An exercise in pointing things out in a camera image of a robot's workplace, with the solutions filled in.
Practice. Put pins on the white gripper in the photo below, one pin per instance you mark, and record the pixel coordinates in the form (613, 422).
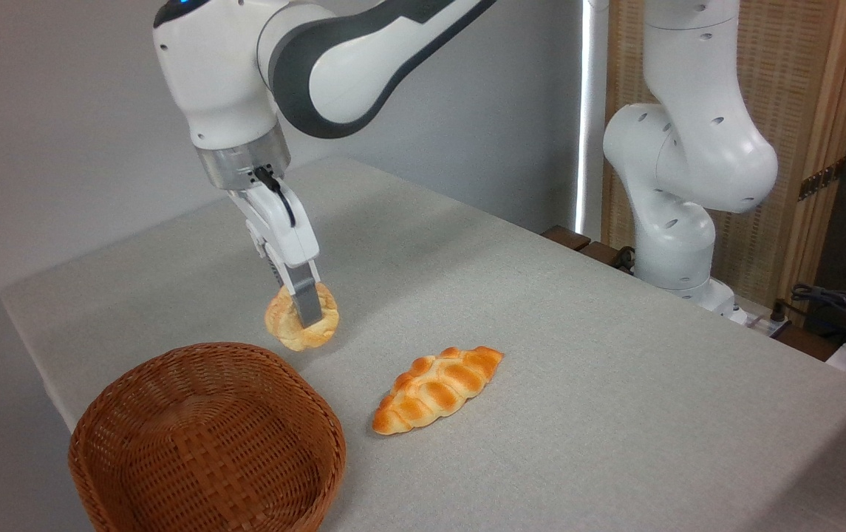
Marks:
(284, 229)

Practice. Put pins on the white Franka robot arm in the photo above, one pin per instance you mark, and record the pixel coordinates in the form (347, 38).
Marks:
(230, 66)

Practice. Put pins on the long braided bread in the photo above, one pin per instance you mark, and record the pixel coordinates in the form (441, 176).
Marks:
(437, 388)

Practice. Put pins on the brown woven wicker basket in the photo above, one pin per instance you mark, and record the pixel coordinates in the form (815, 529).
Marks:
(201, 443)

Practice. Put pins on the dark brown wooden block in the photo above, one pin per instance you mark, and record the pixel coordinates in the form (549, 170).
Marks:
(601, 253)
(565, 236)

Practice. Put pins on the white vertical pole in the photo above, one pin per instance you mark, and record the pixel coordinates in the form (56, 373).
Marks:
(591, 111)

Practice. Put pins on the white power strip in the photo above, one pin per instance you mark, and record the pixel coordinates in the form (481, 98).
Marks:
(759, 321)

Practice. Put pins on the dark brown wooden board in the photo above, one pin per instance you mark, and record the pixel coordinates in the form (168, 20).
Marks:
(807, 343)

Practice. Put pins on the brass screen hinge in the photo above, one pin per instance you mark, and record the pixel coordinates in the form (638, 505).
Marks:
(821, 179)

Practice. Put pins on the bamboo folding screen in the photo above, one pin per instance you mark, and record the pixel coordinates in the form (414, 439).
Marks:
(799, 74)

